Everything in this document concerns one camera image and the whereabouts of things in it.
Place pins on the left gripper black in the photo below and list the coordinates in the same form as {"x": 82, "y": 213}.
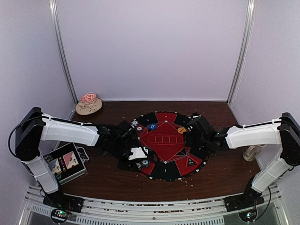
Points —
{"x": 131, "y": 165}

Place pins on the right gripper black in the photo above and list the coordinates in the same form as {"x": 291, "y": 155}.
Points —
{"x": 187, "y": 139}

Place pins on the green fifty chips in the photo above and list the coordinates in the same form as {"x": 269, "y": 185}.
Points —
{"x": 145, "y": 163}

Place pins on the orange big blind button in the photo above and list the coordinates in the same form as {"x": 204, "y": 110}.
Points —
{"x": 181, "y": 130}

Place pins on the black triangle all-in marker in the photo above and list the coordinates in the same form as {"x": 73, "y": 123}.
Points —
{"x": 190, "y": 162}

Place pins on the blue small blind button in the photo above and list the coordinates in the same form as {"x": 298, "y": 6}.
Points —
{"x": 152, "y": 126}

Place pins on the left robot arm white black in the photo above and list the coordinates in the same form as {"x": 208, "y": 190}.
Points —
{"x": 120, "y": 140}

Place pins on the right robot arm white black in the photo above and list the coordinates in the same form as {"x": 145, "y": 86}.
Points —
{"x": 283, "y": 131}

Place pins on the round red black poker mat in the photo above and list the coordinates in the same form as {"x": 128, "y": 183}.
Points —
{"x": 169, "y": 146}

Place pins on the cream ceramic mug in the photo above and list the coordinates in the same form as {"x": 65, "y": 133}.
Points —
{"x": 252, "y": 151}

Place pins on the aluminium poker case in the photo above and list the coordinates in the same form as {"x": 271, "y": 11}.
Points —
{"x": 67, "y": 162}

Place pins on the round wooden plate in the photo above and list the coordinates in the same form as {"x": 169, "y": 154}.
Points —
{"x": 88, "y": 108}

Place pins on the red white patterned bowl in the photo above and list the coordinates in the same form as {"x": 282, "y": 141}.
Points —
{"x": 89, "y": 98}

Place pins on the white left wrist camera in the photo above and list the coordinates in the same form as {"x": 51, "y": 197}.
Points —
{"x": 138, "y": 153}

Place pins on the front aluminium rail base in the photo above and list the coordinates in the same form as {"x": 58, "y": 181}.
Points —
{"x": 209, "y": 211}

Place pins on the right aluminium frame post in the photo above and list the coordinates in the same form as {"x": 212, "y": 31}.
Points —
{"x": 248, "y": 27}

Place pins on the aluminium frame post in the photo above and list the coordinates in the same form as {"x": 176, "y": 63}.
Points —
{"x": 62, "y": 55}
{"x": 248, "y": 27}

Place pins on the left aluminium frame post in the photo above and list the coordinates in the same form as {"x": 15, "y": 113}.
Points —
{"x": 62, "y": 55}

